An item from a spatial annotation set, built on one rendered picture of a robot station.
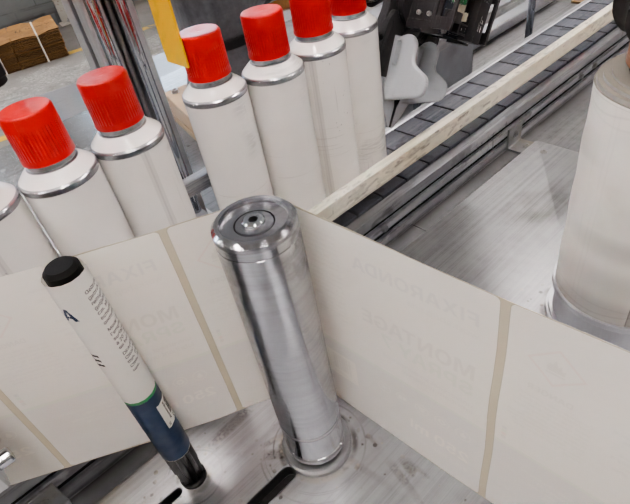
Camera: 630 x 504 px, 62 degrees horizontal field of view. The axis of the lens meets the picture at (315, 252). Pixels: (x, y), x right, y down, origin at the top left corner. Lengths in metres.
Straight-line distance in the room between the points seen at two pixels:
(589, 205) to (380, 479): 0.21
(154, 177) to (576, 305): 0.30
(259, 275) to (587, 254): 0.22
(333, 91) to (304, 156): 0.06
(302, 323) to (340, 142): 0.28
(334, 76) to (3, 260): 0.29
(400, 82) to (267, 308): 0.37
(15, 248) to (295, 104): 0.23
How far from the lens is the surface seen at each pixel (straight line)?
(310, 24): 0.46
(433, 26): 0.53
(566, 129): 0.77
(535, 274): 0.46
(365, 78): 0.51
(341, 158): 0.50
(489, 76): 0.79
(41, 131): 0.36
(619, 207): 0.33
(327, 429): 0.32
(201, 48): 0.41
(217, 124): 0.42
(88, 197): 0.37
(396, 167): 0.54
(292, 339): 0.25
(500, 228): 0.50
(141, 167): 0.38
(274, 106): 0.43
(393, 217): 0.55
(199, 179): 0.48
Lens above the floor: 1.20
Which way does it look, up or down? 40 degrees down
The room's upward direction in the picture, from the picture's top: 11 degrees counter-clockwise
